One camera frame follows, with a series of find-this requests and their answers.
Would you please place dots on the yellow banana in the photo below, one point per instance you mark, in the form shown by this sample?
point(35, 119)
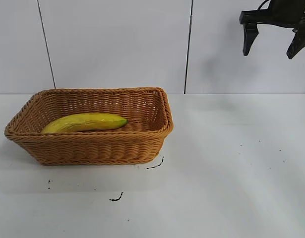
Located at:
point(87, 122)

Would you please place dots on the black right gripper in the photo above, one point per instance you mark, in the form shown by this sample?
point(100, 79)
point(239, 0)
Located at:
point(283, 13)

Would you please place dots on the brown woven wicker basket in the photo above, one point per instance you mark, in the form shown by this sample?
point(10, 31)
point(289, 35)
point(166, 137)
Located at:
point(92, 148)

